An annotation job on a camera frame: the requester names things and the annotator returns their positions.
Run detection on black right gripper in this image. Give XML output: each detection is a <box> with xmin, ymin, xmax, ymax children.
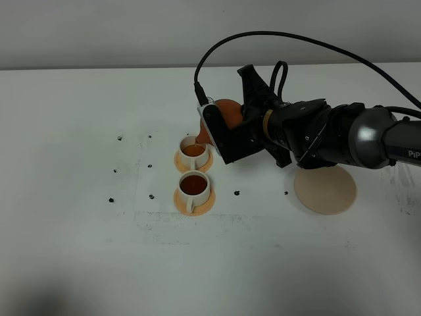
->
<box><xmin>230</xmin><ymin>65</ymin><xmax>292</xmax><ymax>167</ymax></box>

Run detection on brown clay teapot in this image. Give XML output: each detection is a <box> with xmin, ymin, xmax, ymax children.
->
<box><xmin>195</xmin><ymin>99</ymin><xmax>243</xmax><ymax>145</ymax></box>

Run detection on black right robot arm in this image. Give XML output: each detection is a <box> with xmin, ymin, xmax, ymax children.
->
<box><xmin>233</xmin><ymin>65</ymin><xmax>420</xmax><ymax>169</ymax></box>

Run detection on beige round teapot coaster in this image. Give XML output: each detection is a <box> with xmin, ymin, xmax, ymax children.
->
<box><xmin>294</xmin><ymin>166</ymin><xmax>357</xmax><ymax>215</ymax></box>

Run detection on far white teacup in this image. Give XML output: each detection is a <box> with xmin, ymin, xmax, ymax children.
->
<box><xmin>178</xmin><ymin>135</ymin><xmax>209</xmax><ymax>157</ymax></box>

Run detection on white teacup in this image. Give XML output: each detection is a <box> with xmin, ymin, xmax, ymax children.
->
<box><xmin>177</xmin><ymin>170</ymin><xmax>211</xmax><ymax>214</ymax></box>
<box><xmin>178</xmin><ymin>135</ymin><xmax>209</xmax><ymax>157</ymax></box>

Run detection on near white teacup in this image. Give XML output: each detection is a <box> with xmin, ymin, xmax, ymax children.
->
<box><xmin>177</xmin><ymin>170</ymin><xmax>211</xmax><ymax>214</ymax></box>

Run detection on far orange coaster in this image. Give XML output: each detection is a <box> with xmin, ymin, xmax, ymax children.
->
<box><xmin>174</xmin><ymin>150</ymin><xmax>213</xmax><ymax>173</ymax></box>

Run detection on orange coaster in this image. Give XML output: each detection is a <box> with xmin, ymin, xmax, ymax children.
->
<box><xmin>174</xmin><ymin>188</ymin><xmax>216</xmax><ymax>217</ymax></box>
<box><xmin>174</xmin><ymin>150</ymin><xmax>213</xmax><ymax>173</ymax></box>

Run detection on near orange coaster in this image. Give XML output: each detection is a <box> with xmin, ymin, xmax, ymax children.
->
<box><xmin>174</xmin><ymin>188</ymin><xmax>216</xmax><ymax>217</ymax></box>

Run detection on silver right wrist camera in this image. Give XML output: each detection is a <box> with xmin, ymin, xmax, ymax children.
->
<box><xmin>196</xmin><ymin>97</ymin><xmax>260</xmax><ymax>165</ymax></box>

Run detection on black right camera cable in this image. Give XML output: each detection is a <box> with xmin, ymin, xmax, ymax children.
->
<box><xmin>193</xmin><ymin>31</ymin><xmax>421</xmax><ymax>109</ymax></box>

